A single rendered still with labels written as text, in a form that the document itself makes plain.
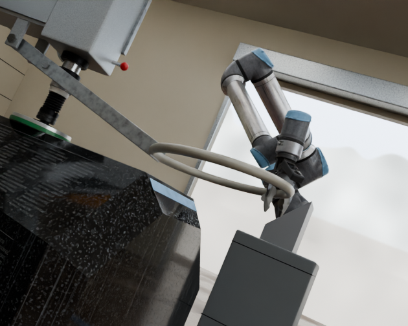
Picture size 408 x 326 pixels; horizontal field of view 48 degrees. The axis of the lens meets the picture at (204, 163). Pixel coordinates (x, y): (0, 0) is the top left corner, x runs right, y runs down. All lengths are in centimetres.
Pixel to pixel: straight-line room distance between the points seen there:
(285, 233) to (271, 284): 26
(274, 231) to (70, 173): 121
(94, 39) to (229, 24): 587
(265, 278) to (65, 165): 115
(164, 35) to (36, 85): 239
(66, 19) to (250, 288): 138
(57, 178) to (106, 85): 641
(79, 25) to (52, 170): 55
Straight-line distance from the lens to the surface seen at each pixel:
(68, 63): 171
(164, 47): 756
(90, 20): 166
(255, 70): 216
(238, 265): 219
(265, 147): 173
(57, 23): 170
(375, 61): 687
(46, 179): 133
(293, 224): 225
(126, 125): 152
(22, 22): 179
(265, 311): 217
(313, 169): 234
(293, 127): 161
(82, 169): 134
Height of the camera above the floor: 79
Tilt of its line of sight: 8 degrees up
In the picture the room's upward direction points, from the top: 23 degrees clockwise
